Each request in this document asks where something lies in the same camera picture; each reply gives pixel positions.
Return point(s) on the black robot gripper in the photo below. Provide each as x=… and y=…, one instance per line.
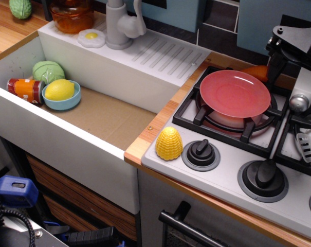
x=288, y=44

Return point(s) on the pink plastic plate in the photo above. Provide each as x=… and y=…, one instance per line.
x=235, y=94

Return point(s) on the yellow toy corn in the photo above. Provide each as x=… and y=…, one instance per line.
x=169, y=144

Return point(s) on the orange toy carrot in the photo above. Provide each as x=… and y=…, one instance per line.
x=258, y=71

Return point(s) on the white slotted spatula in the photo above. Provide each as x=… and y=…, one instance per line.
x=304, y=145

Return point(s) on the black right burner grate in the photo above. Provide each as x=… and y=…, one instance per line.
x=287, y=152

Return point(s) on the black burner grate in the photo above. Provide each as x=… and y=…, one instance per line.
x=287, y=152
x=253, y=135

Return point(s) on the black left burner grate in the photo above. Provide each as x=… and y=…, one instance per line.
x=253, y=135

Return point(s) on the black middle stove knob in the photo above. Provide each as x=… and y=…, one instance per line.
x=263, y=181

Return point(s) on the black left stove knob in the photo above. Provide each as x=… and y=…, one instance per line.
x=201, y=156

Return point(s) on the grey toy faucet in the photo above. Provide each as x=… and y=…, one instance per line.
x=122, y=28

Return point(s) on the toy fried egg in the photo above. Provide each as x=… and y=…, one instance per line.
x=91, y=38

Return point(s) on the orange glass jar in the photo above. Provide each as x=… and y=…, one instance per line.
x=72, y=16

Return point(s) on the white toy sink basin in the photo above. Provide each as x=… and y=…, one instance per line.
x=121, y=91

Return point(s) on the light blue bowl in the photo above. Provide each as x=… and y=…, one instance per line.
x=64, y=104

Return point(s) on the yellow toy lemon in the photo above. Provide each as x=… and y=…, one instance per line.
x=59, y=90

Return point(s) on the green toy cabbage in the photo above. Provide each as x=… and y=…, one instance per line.
x=47, y=71

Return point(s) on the orange red toy can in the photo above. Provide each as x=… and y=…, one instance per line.
x=27, y=89

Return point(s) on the wooden drawer front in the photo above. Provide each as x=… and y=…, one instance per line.
x=78, y=206

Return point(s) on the green toy vegetable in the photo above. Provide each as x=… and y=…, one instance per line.
x=20, y=9

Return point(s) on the blue clamp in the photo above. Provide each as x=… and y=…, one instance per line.
x=17, y=192

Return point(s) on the black oven door handle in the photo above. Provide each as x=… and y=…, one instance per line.
x=176, y=229

